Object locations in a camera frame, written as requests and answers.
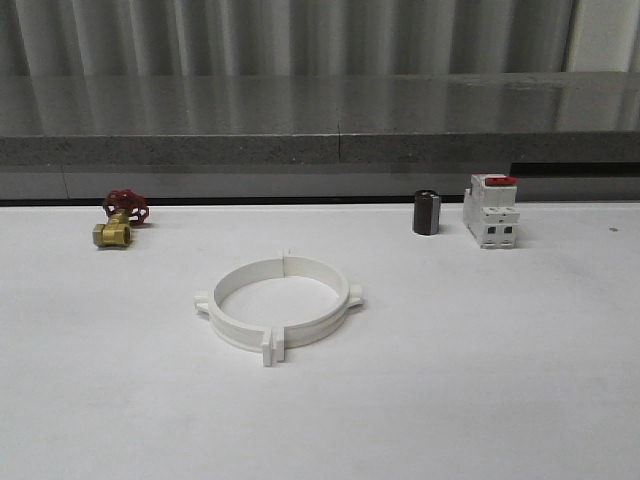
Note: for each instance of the white half pipe clamp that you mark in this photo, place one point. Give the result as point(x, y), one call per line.
point(313, 300)
point(233, 315)

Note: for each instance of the black cylindrical capacitor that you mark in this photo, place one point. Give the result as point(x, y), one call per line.
point(427, 207)

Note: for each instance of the grey stone countertop ledge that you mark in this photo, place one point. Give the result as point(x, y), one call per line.
point(584, 123)

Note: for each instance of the brass valve red handwheel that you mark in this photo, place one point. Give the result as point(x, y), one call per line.
point(124, 209)

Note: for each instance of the grey pleated curtain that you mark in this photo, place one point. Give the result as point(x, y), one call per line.
point(237, 38)

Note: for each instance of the white circuit breaker red switch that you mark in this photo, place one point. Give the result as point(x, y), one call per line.
point(489, 210)

